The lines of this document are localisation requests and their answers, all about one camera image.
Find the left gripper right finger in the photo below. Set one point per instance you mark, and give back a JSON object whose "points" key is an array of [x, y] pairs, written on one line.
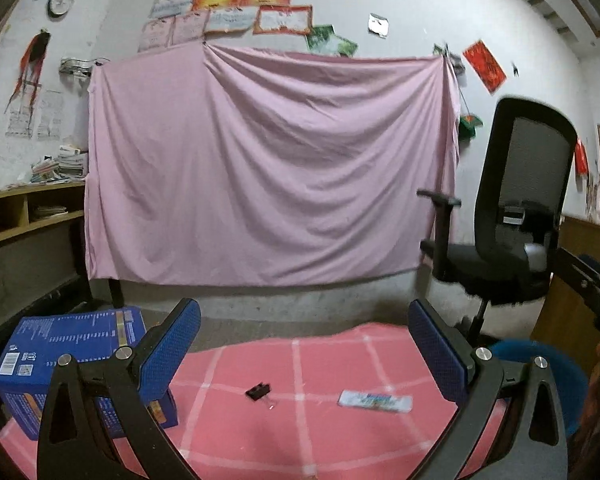
{"points": [[531, 440]]}

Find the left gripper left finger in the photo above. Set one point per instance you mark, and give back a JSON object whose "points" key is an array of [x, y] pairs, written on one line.
{"points": [[73, 442]]}

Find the white blue wrapper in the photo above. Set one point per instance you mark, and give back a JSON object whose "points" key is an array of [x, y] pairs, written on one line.
{"points": [[375, 402]]}

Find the wooden desk panel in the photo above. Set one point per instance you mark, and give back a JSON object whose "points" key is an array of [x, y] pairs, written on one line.
{"points": [[565, 322]]}

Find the blue cardboard box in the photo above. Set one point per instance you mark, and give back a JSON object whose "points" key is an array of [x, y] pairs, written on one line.
{"points": [[28, 360]]}

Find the black mesh office chair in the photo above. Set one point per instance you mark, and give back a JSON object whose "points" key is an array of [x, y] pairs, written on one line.
{"points": [[517, 211]]}

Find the black binder clip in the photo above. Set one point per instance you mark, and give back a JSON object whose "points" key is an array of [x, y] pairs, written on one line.
{"points": [[261, 392]]}

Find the pink checkered table cloth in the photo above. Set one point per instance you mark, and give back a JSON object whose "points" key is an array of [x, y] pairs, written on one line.
{"points": [[225, 435]]}

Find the stack of papers on shelf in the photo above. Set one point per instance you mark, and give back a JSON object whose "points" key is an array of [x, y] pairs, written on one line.
{"points": [[69, 164]]}

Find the pink hanging bedsheet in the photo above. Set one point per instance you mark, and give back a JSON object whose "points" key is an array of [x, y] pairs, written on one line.
{"points": [[239, 167]]}

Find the red framed certificate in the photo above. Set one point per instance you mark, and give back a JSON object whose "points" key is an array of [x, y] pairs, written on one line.
{"points": [[287, 20]]}

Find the red hanging wall charm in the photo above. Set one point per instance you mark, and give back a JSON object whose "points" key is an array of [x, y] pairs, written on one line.
{"points": [[581, 159]]}

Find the wooden wall shelf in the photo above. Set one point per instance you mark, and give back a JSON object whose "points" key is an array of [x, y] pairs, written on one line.
{"points": [[34, 208]]}

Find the red square wall poster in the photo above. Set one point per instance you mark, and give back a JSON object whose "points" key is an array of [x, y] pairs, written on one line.
{"points": [[485, 65]]}

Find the red tassel wall ornament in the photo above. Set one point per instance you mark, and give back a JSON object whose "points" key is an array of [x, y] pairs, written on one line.
{"points": [[31, 65]]}

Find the round wall clock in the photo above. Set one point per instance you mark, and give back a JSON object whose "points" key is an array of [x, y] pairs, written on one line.
{"points": [[58, 8]]}

